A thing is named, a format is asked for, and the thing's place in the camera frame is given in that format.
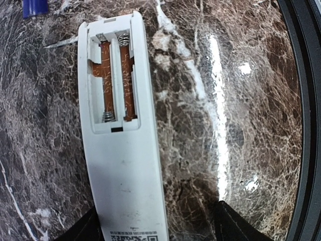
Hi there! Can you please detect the black front rail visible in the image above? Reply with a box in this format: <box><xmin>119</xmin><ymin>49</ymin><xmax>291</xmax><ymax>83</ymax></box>
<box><xmin>278</xmin><ymin>1</ymin><xmax>320</xmax><ymax>240</ymax></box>

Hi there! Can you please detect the white remote control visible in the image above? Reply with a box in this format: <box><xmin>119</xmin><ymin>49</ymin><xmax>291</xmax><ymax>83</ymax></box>
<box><xmin>77</xmin><ymin>11</ymin><xmax>169</xmax><ymax>240</ymax></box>

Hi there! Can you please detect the blue battery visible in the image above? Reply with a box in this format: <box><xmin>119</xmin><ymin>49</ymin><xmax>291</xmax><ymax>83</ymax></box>
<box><xmin>22</xmin><ymin>0</ymin><xmax>49</xmax><ymax>18</ymax></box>

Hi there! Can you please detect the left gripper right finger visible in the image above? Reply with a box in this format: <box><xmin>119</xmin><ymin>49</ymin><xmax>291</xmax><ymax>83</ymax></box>
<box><xmin>214</xmin><ymin>201</ymin><xmax>272</xmax><ymax>241</ymax></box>

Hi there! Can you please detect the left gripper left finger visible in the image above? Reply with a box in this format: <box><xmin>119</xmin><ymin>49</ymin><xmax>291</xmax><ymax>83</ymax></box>
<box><xmin>54</xmin><ymin>207</ymin><xmax>102</xmax><ymax>241</ymax></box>

